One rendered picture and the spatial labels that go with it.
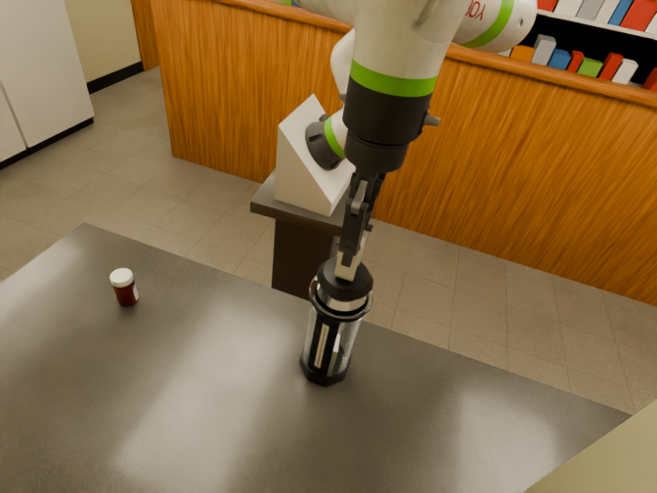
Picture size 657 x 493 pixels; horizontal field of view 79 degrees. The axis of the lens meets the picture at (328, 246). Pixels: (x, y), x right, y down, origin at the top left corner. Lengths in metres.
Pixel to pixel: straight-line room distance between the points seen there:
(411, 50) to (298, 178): 0.78
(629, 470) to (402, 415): 0.41
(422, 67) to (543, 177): 2.17
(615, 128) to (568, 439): 1.81
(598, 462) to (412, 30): 0.48
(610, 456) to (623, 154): 2.13
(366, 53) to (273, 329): 0.62
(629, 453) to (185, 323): 0.75
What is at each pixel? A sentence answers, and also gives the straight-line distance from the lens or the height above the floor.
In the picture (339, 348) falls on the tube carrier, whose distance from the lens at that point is 0.71.
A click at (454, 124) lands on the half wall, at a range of 2.40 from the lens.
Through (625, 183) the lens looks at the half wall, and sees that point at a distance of 2.65.
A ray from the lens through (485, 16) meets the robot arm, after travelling 0.73.
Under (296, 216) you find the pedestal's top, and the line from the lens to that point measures 1.17.
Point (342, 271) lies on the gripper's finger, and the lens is 0.60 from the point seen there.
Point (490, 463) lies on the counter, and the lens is 0.86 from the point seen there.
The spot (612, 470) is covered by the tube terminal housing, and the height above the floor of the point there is 1.26.
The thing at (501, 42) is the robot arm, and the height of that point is 1.50.
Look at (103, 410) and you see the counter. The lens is 0.83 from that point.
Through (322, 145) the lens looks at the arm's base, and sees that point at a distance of 1.14.
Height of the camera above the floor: 1.65
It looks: 42 degrees down
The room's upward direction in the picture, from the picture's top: 11 degrees clockwise
